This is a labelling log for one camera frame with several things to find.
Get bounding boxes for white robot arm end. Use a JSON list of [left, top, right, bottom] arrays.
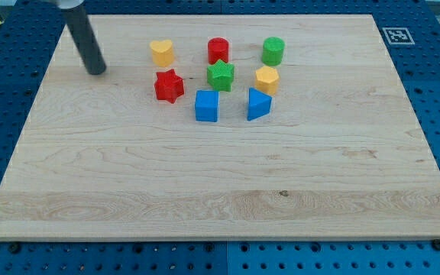
[[41, 0, 84, 9]]

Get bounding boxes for green star block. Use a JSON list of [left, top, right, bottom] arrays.
[[207, 60, 235, 92]]

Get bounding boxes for red star block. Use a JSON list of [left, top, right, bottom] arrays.
[[154, 69, 184, 104]]

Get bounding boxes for yellow hexagon block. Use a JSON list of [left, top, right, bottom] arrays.
[[254, 66, 280, 95]]

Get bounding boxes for blue cube block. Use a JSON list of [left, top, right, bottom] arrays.
[[194, 90, 219, 122]]

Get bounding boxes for blue triangle block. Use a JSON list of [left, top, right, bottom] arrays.
[[247, 87, 272, 121]]

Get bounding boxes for red cylinder block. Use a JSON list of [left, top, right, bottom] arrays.
[[207, 37, 229, 65]]

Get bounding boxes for yellow heart block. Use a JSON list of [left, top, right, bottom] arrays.
[[149, 39, 175, 67]]

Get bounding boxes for green cylinder block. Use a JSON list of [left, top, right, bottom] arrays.
[[261, 37, 285, 66]]

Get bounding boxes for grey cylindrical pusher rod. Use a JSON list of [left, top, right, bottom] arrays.
[[61, 2, 106, 75]]

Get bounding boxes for white fiducial marker tag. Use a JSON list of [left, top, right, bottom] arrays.
[[382, 27, 415, 45]]

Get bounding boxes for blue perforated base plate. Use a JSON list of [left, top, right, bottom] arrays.
[[0, 1, 440, 274]]

